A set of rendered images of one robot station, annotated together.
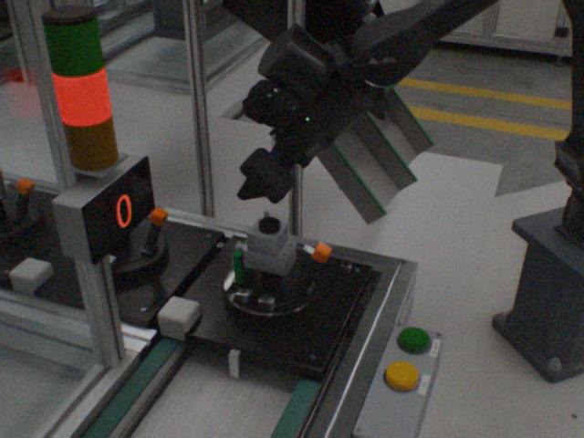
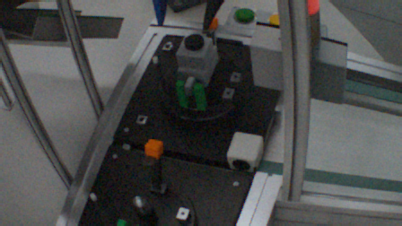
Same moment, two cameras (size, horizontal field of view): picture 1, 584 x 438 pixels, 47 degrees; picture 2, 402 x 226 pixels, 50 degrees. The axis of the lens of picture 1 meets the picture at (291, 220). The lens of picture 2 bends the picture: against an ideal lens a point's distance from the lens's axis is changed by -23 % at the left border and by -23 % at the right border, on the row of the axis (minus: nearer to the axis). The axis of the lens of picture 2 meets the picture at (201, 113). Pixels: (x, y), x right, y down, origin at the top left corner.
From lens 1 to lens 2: 0.95 m
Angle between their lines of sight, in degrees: 62
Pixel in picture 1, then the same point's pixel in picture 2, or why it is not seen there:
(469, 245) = not seen: hidden behind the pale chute
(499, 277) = (127, 12)
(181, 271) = (173, 169)
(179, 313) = (253, 143)
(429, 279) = (126, 43)
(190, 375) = (278, 157)
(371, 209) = (116, 25)
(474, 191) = not seen: hidden behind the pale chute
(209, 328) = (255, 128)
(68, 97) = not seen: outside the picture
